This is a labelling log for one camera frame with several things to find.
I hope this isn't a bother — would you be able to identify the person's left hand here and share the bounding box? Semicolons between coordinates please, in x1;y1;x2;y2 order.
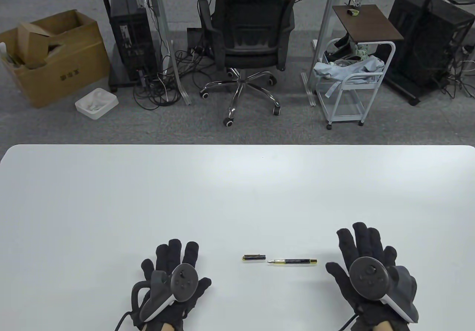
131;239;212;331

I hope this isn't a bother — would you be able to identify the person's right hand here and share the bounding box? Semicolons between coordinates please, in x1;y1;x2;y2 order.
326;222;419;331

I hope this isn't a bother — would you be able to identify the black gold fountain pen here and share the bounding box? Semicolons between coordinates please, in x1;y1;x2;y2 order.
268;258;318;265

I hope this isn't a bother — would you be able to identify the grey left hand controller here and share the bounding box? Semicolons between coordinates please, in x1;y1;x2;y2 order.
132;263;199;322

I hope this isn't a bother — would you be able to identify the grey hand controller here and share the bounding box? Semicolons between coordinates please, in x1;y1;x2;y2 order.
350;257;419;323
132;263;199;322

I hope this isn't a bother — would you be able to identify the grey right hand controller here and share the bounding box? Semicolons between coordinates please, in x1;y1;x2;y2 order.
350;257;419;323

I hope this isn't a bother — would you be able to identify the white metal rolling cart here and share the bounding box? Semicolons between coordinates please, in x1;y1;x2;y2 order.
315;39;396;130

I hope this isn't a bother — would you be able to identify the white plastic tray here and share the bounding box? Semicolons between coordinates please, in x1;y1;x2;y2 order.
75;88;119;120

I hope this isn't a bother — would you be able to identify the light blue cloth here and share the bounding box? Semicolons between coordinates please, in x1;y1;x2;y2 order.
314;56;385;98

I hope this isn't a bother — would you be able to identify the black device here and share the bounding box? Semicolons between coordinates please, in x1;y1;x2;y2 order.
324;34;358;64

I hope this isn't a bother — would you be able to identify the brown cardboard box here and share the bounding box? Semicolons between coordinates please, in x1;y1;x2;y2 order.
0;9;111;109

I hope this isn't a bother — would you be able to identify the large black mesh computer tower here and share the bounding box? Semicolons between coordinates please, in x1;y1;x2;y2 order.
385;0;475;91

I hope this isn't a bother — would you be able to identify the brown wooden side table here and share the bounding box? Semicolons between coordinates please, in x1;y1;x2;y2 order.
332;4;404;45

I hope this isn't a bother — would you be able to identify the black mesh office chair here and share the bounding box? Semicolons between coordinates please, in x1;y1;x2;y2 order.
199;0;305;127

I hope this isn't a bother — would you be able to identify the black left glove cable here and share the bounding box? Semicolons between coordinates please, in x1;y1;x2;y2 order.
114;311;136;331

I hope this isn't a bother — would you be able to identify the black glove cable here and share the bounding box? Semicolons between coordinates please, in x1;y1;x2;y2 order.
340;311;359;331
114;311;136;331

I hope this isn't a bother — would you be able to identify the black right glove cable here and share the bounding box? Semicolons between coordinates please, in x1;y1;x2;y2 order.
340;311;359;331

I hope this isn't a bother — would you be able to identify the tangle of black floor cables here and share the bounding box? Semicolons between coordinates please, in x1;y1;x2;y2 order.
133;45;230;111

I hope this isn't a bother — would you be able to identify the tangle of thin cables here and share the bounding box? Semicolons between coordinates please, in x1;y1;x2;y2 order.
440;45;475;99

